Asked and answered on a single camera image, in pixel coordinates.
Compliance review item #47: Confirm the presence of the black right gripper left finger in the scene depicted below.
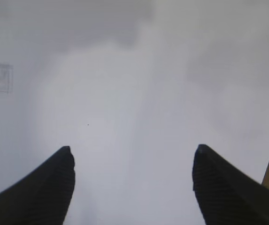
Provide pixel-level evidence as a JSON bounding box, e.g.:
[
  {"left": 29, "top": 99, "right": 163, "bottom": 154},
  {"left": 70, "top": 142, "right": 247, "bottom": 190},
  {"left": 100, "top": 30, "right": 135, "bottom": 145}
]
[{"left": 0, "top": 146, "right": 75, "bottom": 225}]

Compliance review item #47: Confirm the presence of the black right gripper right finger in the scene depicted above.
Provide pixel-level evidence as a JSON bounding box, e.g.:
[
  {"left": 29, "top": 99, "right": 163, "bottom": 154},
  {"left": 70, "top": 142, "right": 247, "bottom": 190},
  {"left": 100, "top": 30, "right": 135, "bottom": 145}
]
[{"left": 192, "top": 144, "right": 269, "bottom": 225}]

